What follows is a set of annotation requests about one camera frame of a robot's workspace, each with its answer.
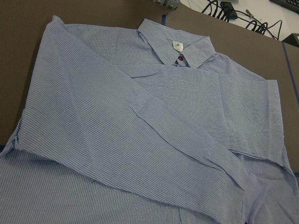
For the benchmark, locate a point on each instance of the light blue striped shirt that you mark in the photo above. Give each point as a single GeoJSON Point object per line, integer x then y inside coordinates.
{"type": "Point", "coordinates": [145, 126]}

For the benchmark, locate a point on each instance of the black power adapter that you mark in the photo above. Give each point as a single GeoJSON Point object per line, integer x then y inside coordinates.
{"type": "Point", "coordinates": [228, 10]}

